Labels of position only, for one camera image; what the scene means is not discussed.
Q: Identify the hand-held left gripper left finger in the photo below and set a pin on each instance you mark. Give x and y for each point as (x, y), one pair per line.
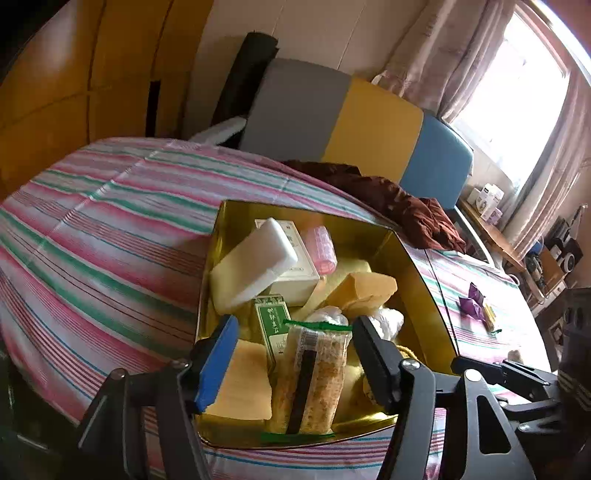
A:
(217, 364)

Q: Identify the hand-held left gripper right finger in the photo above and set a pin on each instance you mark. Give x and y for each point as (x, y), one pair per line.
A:
(378, 369)

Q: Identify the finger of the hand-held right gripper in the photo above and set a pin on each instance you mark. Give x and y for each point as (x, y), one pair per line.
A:
(531, 410)
(508, 371)

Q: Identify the pale yellow sponge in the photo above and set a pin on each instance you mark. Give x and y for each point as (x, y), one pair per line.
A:
(337, 277)
(247, 383)

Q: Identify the white plastic bag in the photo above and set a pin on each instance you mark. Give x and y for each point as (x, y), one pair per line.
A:
(330, 316)
(388, 323)

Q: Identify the rice cracker snack packet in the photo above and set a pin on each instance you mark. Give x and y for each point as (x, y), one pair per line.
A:
(318, 378)

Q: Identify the green tea box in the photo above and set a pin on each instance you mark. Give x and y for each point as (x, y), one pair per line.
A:
(272, 325)

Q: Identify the gold tin box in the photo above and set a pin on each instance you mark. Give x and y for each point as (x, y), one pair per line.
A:
(415, 300)

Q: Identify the mustard yellow sponge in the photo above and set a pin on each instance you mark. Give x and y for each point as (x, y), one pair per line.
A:
(369, 288)

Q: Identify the white foam block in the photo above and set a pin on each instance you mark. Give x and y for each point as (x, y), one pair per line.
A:
(254, 263)

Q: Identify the white cardboard box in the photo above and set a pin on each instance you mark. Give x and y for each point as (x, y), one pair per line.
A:
(298, 281)

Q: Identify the pink hair roller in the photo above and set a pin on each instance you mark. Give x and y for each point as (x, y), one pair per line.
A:
(321, 251)

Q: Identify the yellow brown snack bar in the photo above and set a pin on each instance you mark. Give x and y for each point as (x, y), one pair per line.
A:
(490, 318)

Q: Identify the purple candy wrapper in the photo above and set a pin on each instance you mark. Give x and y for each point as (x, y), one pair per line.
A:
(471, 307)
(474, 291)

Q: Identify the cluttered storage rack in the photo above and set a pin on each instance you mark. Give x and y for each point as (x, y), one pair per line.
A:
(554, 263)

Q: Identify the blue cup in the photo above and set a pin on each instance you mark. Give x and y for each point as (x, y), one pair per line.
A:
(535, 248)

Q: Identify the wooden shelf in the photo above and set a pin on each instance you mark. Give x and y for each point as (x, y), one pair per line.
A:
(496, 237)

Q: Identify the white purple box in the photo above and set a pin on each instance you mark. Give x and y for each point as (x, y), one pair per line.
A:
(491, 215)

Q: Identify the brown cloth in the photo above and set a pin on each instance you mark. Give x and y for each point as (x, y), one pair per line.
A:
(406, 207)

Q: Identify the lace curtain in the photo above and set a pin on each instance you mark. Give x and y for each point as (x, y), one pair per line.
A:
(434, 55)
(563, 175)

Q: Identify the grey yellow blue headboard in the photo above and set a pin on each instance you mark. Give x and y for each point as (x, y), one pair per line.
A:
(369, 124)

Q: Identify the window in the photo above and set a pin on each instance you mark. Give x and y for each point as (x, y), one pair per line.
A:
(517, 101)

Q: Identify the black rolled mat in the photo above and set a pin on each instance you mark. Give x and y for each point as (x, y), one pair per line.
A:
(244, 78)

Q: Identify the orange wooden wardrobe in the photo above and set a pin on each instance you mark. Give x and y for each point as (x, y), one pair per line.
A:
(69, 92)

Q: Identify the white bed rail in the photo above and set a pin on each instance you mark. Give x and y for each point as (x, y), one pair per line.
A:
(478, 244)
(217, 134)

